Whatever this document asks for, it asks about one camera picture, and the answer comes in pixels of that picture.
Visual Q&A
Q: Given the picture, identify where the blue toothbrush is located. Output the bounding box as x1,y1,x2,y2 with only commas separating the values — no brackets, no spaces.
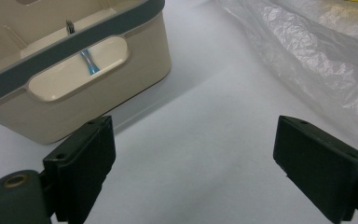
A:
64,20,101,77

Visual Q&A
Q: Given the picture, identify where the beige storage basket grey rim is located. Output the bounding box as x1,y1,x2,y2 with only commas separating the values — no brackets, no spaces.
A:
0,0,172,145

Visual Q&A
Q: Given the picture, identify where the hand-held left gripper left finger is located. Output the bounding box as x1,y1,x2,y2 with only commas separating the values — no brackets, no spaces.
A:
42,115,117,224

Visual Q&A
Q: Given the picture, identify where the clear plastic bag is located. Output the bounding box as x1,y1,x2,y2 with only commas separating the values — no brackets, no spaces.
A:
217,0,358,144

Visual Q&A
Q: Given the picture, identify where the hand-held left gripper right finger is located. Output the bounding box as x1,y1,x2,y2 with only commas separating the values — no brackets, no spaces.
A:
272,115,358,224

